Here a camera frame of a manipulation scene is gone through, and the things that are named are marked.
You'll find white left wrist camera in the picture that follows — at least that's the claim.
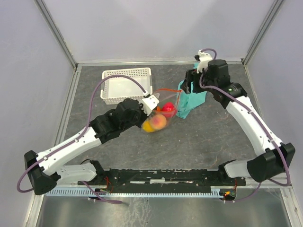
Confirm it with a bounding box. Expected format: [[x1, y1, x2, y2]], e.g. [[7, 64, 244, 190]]
[[139, 95, 160, 116]]

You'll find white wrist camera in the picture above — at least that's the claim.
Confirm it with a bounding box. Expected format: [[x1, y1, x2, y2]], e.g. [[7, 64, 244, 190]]
[[139, 95, 160, 116], [195, 48, 216, 73]]

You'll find toy peach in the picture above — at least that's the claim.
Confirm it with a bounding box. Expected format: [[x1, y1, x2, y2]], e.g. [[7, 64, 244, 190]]
[[150, 114, 167, 130]]

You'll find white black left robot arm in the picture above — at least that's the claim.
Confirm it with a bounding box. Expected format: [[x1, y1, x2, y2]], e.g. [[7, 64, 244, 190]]
[[24, 96, 159, 195]]

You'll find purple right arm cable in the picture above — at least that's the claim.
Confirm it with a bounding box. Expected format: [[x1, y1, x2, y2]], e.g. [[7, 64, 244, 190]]
[[198, 48, 292, 203]]

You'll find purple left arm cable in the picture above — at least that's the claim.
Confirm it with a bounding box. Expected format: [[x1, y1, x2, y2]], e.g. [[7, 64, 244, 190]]
[[16, 75, 150, 204]]

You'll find white perforated plastic basket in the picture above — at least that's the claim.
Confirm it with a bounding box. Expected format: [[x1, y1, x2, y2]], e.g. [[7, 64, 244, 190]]
[[100, 68, 153, 105]]

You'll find light blue cable duct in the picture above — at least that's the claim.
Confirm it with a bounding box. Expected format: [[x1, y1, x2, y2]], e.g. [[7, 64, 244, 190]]
[[45, 187, 223, 199]]

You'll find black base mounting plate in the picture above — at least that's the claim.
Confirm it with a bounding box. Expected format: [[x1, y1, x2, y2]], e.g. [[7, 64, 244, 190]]
[[87, 169, 246, 189]]

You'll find clear zip top bag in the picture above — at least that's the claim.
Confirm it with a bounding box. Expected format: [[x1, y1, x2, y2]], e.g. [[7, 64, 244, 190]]
[[142, 88, 182, 133]]

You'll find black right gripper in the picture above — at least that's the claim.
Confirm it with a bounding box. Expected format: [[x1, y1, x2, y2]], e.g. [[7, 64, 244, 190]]
[[179, 66, 216, 95]]

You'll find teal cloth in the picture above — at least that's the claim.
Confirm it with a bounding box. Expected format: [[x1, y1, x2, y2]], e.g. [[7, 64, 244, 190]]
[[176, 63, 206, 119]]

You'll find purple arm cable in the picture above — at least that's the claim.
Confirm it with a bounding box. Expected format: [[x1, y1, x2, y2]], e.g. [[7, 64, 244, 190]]
[[16, 75, 150, 204], [198, 48, 292, 203]]

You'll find yellow toy lemon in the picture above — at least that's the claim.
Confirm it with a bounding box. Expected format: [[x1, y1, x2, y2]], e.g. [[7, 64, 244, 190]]
[[142, 121, 155, 133]]

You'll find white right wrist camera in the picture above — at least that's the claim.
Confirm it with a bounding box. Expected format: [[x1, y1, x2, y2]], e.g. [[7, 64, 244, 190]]
[[195, 48, 216, 73]]

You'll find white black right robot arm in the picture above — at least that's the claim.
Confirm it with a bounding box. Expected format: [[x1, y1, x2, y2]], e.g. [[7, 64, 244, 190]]
[[181, 57, 295, 186]]

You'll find red toy apple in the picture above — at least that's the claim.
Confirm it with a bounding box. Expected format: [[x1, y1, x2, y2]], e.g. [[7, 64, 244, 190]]
[[162, 102, 175, 112]]

